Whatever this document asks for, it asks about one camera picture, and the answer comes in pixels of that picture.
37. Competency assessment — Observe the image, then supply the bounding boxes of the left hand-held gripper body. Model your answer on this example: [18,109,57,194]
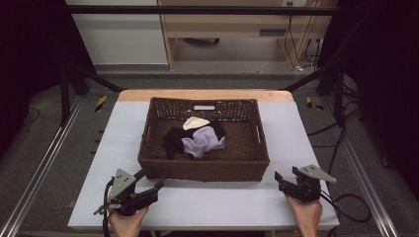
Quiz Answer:
[93,168,159,217]

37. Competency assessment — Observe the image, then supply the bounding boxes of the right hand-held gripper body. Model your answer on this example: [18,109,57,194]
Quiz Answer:
[282,164,338,203]

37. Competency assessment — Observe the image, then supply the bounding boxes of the brown woven basket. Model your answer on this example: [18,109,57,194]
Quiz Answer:
[136,96,271,183]

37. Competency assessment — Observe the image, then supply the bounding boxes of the black sock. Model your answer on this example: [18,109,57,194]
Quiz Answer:
[163,119,227,161]

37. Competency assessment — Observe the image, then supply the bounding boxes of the lavender sock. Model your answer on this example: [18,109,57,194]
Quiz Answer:
[180,125,226,160]

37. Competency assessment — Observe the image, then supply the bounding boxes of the cream white sock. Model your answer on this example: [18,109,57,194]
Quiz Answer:
[182,116,211,131]

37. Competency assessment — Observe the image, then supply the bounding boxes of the person's right hand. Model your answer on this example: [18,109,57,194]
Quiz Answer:
[285,194,324,237]

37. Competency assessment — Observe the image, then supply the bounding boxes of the person's left hand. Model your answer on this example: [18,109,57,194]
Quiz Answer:
[107,197,150,237]

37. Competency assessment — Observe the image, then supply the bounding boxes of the white table mat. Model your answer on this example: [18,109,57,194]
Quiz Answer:
[67,100,341,230]

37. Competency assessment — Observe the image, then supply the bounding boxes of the yellow black tape marker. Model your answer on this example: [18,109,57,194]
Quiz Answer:
[305,96,325,112]
[94,95,109,114]

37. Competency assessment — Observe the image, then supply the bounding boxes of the black metal stand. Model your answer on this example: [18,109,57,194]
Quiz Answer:
[58,61,126,127]
[279,60,348,128]

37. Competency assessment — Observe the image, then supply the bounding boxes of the black curtain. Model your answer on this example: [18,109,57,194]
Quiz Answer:
[0,0,97,161]
[317,0,419,200]

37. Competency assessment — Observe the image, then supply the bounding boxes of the white cabinet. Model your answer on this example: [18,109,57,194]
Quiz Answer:
[64,0,170,66]

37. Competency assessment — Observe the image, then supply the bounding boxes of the light wooden desk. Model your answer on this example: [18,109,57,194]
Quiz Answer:
[157,0,340,72]

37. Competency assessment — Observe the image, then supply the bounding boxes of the black horizontal metal bar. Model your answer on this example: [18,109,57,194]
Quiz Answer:
[64,5,342,17]

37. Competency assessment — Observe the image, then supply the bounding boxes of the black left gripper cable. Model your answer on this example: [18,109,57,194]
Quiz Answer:
[102,177,116,237]

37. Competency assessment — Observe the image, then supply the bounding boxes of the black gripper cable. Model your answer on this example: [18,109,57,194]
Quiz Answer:
[318,189,373,224]
[102,177,116,237]

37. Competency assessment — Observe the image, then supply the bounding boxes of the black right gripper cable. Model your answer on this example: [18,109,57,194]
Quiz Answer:
[318,189,373,224]

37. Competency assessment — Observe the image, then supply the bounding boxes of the aluminium floor rail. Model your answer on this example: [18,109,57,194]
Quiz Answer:
[319,96,400,237]
[0,95,85,237]

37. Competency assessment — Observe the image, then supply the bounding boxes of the black floor cables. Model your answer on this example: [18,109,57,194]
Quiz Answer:
[306,82,364,176]

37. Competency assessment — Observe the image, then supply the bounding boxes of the cables under desk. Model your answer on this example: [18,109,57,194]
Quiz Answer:
[283,1,323,72]

